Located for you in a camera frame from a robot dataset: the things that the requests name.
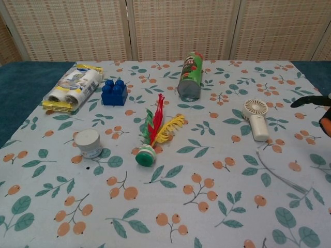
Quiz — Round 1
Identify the blue toy building block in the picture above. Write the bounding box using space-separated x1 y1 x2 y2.
101 79 129 106

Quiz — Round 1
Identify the feather shuttlecock with green base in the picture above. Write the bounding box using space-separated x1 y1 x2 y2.
135 93 186 166

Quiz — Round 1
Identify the white handheld fan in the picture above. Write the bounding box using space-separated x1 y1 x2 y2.
242 99 270 142

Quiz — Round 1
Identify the green Pringles can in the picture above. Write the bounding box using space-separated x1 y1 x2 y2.
177 51 205 101

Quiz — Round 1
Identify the plastic-wrapped white roll pack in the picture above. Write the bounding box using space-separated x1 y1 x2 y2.
42 64 104 114

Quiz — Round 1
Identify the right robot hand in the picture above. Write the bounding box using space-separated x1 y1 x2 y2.
291 93 331 135

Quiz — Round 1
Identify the floral leaf print tablecloth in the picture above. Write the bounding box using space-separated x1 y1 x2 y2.
0 59 331 248

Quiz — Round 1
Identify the small white round lid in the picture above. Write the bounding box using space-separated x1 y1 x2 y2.
74 129 103 159

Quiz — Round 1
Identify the woven bamboo screen panel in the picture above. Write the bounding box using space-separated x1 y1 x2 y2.
314 33 331 61
129 0 237 63
231 0 331 61
0 15 21 65
0 0 131 63

